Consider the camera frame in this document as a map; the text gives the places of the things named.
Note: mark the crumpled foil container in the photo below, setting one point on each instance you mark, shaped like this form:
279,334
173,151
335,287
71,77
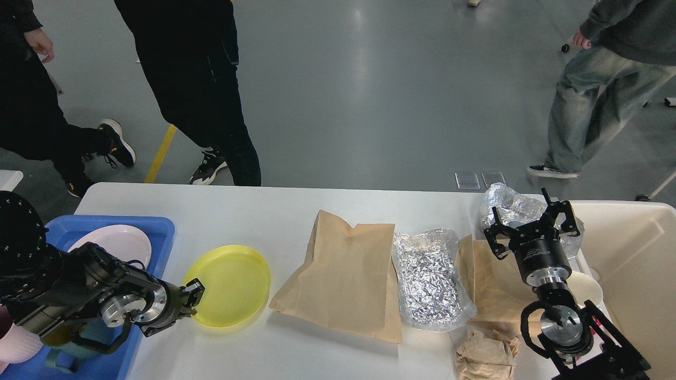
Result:
516,209

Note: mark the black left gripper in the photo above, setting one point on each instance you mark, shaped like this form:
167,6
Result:
153,312

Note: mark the yellow round plate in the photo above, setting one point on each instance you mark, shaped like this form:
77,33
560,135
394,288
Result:
237,282

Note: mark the person in grey jeans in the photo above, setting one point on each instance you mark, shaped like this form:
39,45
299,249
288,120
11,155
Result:
627,53

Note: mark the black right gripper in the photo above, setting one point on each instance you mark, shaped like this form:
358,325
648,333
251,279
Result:
537,249

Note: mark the large brown paper bag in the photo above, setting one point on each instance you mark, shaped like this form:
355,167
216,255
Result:
347,281

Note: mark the beige plastic bin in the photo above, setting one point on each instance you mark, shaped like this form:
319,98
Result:
631,246

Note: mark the white paper cup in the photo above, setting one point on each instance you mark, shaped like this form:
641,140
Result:
583,287

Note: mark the crumpled brown paper ball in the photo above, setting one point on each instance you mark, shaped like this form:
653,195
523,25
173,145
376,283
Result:
487,356

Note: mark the white round plate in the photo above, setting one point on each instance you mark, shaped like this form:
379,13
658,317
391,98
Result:
126,242

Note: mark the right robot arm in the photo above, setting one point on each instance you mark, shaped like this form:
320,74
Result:
581,341

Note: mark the floor outlet cover plates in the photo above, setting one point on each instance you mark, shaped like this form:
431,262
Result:
475,181

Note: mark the blue plastic tray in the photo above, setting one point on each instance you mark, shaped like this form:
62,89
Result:
63,232

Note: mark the person in black pants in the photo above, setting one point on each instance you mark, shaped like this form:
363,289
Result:
189,55

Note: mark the dark green mug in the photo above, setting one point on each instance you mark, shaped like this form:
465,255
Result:
66,356

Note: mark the pink mug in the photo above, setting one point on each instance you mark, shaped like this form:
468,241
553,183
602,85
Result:
17,344

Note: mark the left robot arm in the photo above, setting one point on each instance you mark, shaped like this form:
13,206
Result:
95,294

